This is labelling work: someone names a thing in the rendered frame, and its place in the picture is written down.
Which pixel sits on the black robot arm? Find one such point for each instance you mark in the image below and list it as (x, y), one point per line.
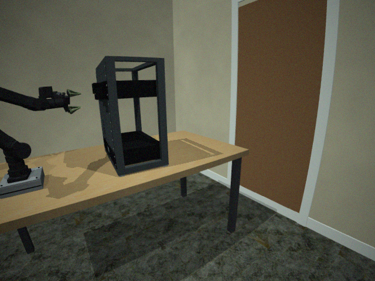
(16, 151)

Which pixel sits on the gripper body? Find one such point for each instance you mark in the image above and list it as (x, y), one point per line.
(63, 102)

